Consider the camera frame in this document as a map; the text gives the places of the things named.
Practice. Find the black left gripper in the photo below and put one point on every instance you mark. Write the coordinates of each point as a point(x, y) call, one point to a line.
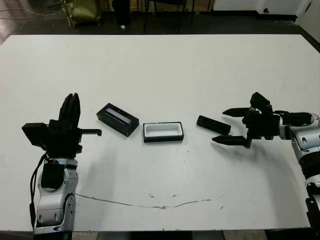
point(63, 140)

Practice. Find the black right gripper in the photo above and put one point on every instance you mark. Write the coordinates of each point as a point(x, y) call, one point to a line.
point(262, 125)

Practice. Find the black phone-like camera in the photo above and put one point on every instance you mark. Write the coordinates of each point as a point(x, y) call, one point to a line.
point(212, 124)

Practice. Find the black box lid silver stripe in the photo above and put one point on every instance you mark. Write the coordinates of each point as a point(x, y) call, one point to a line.
point(117, 120)

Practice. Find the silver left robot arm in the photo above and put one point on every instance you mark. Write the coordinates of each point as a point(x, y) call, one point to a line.
point(52, 202)

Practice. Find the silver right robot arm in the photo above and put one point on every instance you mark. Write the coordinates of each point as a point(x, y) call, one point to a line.
point(307, 142)

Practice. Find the black box base white inlay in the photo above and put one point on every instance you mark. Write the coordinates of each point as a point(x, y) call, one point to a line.
point(162, 139)

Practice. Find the yellow-green plastic bag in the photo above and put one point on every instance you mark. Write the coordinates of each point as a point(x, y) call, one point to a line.
point(82, 12)

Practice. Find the black upright case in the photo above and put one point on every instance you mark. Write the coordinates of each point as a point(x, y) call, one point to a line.
point(121, 12)

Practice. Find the white door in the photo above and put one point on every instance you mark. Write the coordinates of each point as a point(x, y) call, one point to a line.
point(312, 13)

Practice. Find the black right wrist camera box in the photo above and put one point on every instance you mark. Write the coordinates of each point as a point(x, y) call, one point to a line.
point(260, 101)

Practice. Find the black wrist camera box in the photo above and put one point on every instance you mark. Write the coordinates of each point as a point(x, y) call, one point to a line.
point(35, 132)
point(260, 101)

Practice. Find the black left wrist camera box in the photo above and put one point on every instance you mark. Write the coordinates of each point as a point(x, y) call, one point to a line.
point(35, 132)

